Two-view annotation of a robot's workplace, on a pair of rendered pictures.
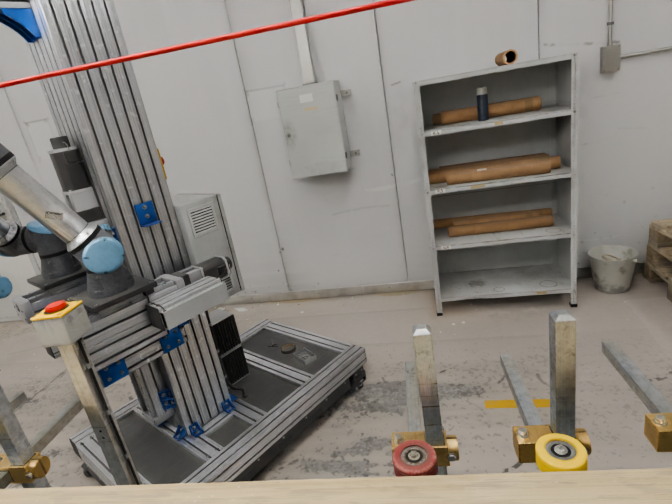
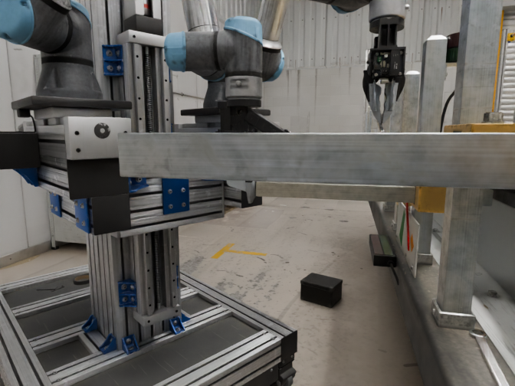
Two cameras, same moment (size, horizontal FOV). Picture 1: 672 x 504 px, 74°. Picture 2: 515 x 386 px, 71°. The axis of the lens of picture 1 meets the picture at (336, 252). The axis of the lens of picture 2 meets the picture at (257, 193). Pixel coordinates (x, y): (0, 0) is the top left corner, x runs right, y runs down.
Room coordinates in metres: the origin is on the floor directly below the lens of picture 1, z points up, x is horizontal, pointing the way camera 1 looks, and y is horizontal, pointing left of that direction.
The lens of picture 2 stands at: (1.29, 2.08, 0.96)
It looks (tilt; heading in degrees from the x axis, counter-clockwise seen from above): 9 degrees down; 273
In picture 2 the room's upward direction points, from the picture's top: straight up
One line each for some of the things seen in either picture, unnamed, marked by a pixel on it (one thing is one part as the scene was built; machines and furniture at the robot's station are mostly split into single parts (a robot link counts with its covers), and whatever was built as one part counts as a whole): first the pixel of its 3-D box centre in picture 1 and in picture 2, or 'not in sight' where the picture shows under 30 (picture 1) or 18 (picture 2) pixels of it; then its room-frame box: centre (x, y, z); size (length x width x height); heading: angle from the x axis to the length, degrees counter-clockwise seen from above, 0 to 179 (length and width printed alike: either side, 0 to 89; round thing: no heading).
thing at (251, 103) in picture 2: not in sight; (240, 130); (1.37, 1.32, 0.97); 0.09 x 0.08 x 0.12; 170
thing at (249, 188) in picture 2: not in sight; (240, 182); (1.37, 1.33, 0.86); 0.06 x 0.03 x 0.09; 170
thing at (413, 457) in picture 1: (417, 477); not in sight; (0.64, -0.07, 0.85); 0.08 x 0.08 x 0.11
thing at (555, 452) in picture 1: (560, 472); not in sight; (0.59, -0.32, 0.85); 0.08 x 0.08 x 0.11
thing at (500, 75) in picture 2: not in sight; (501, 97); (-0.59, -1.22, 1.25); 0.15 x 0.08 x 1.10; 80
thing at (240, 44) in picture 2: not in sight; (241, 49); (1.37, 1.32, 1.12); 0.09 x 0.08 x 0.11; 177
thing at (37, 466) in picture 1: (19, 467); not in sight; (0.92, 0.87, 0.81); 0.14 x 0.06 x 0.05; 80
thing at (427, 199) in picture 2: not in sight; (427, 193); (1.01, 1.37, 0.85); 0.14 x 0.06 x 0.05; 80
